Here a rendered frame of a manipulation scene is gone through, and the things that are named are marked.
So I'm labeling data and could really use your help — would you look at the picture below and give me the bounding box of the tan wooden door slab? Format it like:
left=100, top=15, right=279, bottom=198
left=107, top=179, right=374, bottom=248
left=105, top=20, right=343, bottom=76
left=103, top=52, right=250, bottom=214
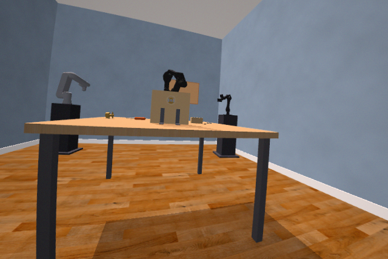
left=150, top=90, right=190, bottom=125

